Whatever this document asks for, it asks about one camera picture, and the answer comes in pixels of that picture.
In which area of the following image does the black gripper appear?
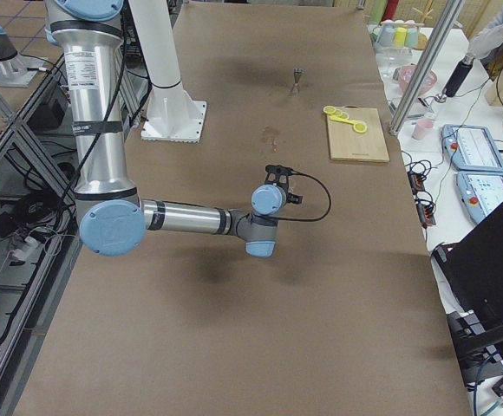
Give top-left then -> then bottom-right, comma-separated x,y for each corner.
280,183 -> 303,205

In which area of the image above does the steel double jigger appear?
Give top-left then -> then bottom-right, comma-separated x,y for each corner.
291,68 -> 304,95

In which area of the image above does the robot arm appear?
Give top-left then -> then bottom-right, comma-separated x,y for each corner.
46,1 -> 301,257

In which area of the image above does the pink cup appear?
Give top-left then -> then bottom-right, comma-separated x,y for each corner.
411,118 -> 434,140

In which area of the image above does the yellow cup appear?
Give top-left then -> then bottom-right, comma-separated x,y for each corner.
393,27 -> 408,48

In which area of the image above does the wooden cutting board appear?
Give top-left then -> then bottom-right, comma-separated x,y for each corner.
324,106 -> 389,163

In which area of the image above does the black power strip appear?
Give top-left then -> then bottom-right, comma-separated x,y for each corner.
408,172 -> 436,229

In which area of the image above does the pink bowl with ice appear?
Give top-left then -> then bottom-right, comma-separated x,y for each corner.
396,64 -> 438,97

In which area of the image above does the far teach pendant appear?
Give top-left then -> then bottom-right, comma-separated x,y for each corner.
441,124 -> 503,172

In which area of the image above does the teach pendant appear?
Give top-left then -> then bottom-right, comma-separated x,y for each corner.
441,124 -> 503,172
456,171 -> 503,224

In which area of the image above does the near teach pendant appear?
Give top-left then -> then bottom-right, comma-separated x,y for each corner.
456,171 -> 503,224

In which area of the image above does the black bottle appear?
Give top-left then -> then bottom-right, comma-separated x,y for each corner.
443,53 -> 475,97

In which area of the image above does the black laptop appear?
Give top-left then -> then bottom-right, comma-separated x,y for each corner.
431,201 -> 503,391

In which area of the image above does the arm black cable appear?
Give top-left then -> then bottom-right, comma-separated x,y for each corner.
272,171 -> 333,223

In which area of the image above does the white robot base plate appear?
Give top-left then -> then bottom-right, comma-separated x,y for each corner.
141,89 -> 207,143

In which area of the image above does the aluminium frame post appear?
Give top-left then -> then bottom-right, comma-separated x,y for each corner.
389,0 -> 466,137

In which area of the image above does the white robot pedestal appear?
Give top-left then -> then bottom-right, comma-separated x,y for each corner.
128,0 -> 181,89

